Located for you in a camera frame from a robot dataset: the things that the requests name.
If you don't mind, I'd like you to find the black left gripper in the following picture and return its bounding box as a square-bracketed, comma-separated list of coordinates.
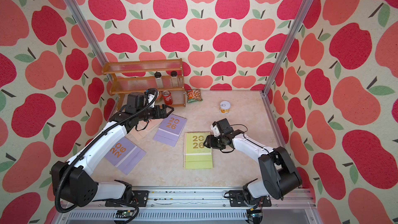
[137, 104, 174, 121]

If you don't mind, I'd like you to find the purple calendar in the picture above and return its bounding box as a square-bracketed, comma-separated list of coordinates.
[153, 114, 187, 147]
[105, 138, 146, 175]

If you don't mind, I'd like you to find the green calendar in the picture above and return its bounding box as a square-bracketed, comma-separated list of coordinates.
[184, 132, 213, 170]

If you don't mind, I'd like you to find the pink calendar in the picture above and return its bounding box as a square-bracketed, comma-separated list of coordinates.
[129, 119, 162, 141]

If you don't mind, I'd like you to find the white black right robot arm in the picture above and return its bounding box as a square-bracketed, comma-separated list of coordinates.
[204, 119, 303, 206]

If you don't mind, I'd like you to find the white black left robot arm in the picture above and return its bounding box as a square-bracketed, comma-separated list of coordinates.
[51, 88, 170, 213]

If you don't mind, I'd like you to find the red soda can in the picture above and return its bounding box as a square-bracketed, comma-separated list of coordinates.
[162, 90, 173, 105]

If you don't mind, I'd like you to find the wooden three-tier shelf rack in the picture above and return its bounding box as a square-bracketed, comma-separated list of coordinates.
[102, 59, 186, 110]

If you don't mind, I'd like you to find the small yellow pull-tab can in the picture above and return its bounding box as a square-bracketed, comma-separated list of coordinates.
[219, 101, 231, 114]

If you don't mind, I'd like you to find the left glass spice jar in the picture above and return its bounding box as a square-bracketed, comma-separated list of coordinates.
[154, 72, 164, 89]

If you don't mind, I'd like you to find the glass spice jar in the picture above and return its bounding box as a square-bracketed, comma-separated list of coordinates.
[154, 72, 164, 89]
[170, 71, 178, 88]

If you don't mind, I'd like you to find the green orange snack packet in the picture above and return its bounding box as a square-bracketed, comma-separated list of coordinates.
[187, 89, 203, 103]

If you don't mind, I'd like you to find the right glass spice jar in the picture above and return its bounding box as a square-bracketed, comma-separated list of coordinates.
[170, 71, 178, 88]

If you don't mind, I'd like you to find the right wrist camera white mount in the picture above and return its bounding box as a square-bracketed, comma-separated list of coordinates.
[211, 122, 220, 137]

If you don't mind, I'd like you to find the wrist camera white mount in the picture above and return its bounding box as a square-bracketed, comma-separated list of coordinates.
[147, 92, 158, 108]
[211, 122, 220, 137]

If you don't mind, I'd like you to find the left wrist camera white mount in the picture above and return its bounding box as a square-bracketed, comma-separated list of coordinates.
[147, 92, 158, 108]

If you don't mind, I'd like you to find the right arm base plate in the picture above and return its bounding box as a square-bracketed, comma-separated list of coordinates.
[224, 190, 272, 208]

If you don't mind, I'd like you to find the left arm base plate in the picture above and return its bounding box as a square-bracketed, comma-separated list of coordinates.
[105, 190, 149, 207]

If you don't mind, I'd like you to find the aluminium front rail frame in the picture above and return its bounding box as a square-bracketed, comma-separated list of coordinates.
[51, 186, 321, 224]

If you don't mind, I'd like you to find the left aluminium corner post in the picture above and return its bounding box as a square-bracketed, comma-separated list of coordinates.
[64, 0, 108, 66]

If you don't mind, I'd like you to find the aluminium corner post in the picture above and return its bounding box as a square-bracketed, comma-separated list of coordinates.
[261, 0, 314, 99]
[64, 0, 108, 66]

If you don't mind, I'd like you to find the right aluminium corner post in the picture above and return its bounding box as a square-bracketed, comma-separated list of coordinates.
[261, 0, 314, 99]

